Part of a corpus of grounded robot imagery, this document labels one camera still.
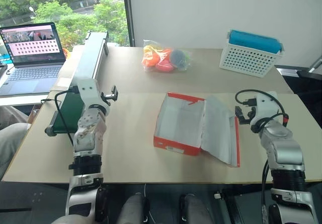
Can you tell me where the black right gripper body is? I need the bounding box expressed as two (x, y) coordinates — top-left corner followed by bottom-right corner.
(243, 105), (257, 120)

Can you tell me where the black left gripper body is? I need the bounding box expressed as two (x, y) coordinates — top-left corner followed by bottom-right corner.
(100, 92), (113, 107)

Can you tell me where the orange shoe box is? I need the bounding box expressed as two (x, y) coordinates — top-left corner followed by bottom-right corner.
(153, 92), (241, 168)

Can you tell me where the green conveyor belt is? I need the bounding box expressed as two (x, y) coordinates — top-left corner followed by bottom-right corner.
(44, 31), (109, 136)

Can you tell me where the white tissue paper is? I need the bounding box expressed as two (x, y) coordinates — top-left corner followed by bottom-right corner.
(202, 95), (237, 165)

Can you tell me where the white perforated plastic basket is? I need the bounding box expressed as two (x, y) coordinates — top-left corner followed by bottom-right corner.
(219, 30), (285, 78)

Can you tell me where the plastic bag of colourful toys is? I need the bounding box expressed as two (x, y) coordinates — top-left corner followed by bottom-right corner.
(141, 39), (193, 73)

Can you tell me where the blue foam block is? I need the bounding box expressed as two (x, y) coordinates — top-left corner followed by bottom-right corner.
(229, 29), (282, 55)

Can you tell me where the grey laptop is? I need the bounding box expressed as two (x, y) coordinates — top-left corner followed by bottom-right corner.
(0, 22), (66, 97)

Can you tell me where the dark grey rounded shape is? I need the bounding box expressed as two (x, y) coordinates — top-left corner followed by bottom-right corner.
(179, 193), (214, 224)
(117, 192), (149, 224)

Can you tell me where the seated person in grey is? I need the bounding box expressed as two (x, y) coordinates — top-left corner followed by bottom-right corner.
(0, 105), (31, 179)

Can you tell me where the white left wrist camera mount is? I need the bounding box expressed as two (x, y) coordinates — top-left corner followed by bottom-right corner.
(74, 79), (111, 109)

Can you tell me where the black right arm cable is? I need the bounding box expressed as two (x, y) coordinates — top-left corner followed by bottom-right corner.
(235, 89), (290, 224)

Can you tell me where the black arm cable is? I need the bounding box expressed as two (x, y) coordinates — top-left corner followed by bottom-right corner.
(54, 87), (79, 145)
(235, 89), (290, 224)

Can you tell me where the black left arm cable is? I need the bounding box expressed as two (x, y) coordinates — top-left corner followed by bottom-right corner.
(54, 87), (79, 145)

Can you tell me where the black window frame post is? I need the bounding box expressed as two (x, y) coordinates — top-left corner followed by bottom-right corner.
(122, 0), (136, 47)

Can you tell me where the black table frame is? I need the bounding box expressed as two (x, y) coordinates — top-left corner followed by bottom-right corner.
(213, 187), (252, 224)

